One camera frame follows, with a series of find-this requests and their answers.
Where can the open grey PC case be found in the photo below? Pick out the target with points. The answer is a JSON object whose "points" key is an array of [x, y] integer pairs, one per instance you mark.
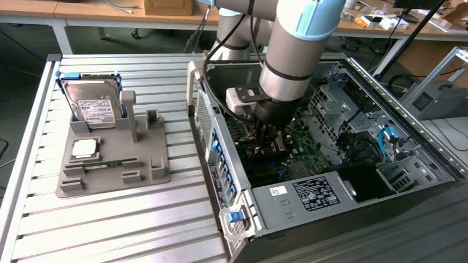
{"points": [[233, 170]]}

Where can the green Dell motherboard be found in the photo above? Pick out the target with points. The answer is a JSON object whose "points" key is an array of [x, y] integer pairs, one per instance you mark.
{"points": [[306, 153]]}

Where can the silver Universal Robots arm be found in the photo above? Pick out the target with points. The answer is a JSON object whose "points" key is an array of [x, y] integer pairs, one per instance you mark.
{"points": [[288, 54]]}

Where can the grey power supply unit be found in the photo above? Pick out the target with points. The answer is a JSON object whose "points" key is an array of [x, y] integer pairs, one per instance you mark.
{"points": [[285, 202]]}

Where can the cluttered wooden desk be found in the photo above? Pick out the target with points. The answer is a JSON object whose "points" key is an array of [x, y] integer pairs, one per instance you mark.
{"points": [[372, 31]]}

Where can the orange and white box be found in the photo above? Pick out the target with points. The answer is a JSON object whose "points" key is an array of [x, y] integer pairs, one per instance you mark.
{"points": [[365, 21]]}

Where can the grey parts rack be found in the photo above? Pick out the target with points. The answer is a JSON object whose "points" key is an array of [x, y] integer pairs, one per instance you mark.
{"points": [[109, 180]]}

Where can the grey equipment box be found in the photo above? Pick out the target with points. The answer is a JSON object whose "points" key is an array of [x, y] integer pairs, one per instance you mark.
{"points": [[438, 101]]}

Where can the brown cardboard box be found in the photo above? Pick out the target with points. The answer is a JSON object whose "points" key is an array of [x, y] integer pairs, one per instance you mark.
{"points": [[168, 6]]}

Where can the black slanted pole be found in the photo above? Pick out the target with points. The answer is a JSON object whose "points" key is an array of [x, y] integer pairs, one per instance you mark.
{"points": [[413, 35]]}

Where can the hard disk in blue caddy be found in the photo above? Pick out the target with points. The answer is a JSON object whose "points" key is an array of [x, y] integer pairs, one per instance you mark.
{"points": [[90, 101]]}

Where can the wooden desk with cardboard box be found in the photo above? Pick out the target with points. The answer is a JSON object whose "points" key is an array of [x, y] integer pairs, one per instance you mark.
{"points": [[90, 12]]}

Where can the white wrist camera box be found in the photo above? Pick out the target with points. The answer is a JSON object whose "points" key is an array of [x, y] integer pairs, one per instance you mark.
{"points": [[234, 102]]}

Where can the green RAM stick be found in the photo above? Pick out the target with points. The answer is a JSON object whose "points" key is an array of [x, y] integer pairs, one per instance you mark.
{"points": [[101, 164]]}

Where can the blue case latch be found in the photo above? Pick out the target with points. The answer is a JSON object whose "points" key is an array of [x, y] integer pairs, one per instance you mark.
{"points": [[233, 217]]}

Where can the metal disk bay cage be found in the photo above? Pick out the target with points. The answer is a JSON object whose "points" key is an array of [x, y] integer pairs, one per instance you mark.
{"points": [[328, 115]]}

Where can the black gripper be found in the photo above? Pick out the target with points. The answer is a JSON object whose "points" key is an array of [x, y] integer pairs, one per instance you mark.
{"points": [[276, 113]]}

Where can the silver CPU chip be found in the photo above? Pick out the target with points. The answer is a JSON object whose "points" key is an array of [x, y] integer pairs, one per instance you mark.
{"points": [[84, 148]]}

